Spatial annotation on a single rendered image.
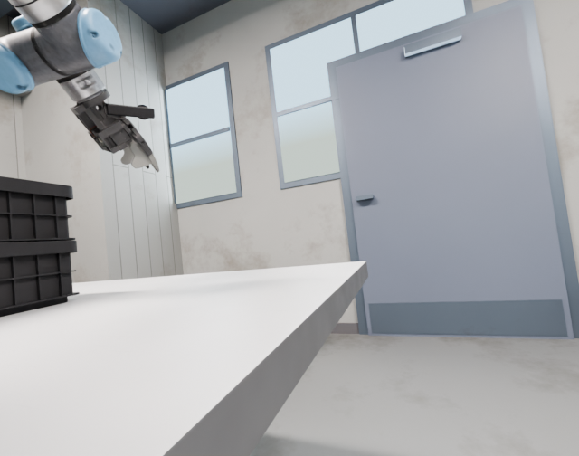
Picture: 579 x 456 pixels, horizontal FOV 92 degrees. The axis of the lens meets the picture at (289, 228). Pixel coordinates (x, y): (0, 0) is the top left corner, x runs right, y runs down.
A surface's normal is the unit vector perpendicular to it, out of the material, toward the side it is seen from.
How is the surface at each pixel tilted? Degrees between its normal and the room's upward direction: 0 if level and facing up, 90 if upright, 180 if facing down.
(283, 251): 90
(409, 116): 90
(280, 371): 90
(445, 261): 90
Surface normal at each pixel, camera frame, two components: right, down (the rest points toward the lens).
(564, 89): -0.37, 0.00
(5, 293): 0.93, -0.12
